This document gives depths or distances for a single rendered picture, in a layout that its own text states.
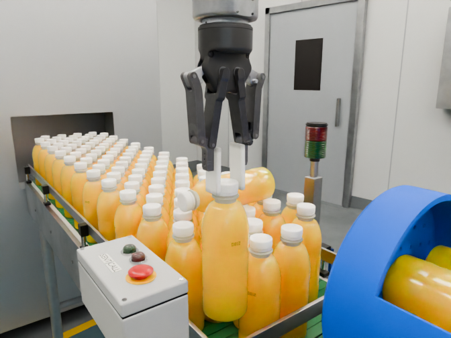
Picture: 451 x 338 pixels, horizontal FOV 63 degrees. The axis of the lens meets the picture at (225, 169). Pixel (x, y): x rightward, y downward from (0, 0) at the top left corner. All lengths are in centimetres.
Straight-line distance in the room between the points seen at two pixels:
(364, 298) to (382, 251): 6
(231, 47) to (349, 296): 34
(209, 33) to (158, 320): 39
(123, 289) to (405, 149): 360
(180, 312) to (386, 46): 367
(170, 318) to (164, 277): 6
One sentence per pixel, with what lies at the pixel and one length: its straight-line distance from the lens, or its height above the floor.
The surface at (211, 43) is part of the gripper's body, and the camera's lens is 50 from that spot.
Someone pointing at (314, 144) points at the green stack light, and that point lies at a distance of 107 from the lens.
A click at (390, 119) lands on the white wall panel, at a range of 398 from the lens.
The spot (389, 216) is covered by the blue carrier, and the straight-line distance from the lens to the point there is 49.
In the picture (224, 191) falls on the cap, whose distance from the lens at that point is 54.
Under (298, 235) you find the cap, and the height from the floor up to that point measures 111.
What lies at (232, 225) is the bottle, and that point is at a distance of 54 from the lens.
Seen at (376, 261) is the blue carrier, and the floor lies 118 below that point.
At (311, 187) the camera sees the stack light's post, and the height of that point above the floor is 107.
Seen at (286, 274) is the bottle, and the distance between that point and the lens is 68.
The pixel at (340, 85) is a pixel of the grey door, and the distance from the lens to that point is 415.
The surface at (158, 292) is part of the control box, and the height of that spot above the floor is 110.
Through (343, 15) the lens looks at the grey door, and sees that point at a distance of 421.
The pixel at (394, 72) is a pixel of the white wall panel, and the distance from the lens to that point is 397.
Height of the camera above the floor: 138
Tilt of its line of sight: 13 degrees down
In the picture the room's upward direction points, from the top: straight up
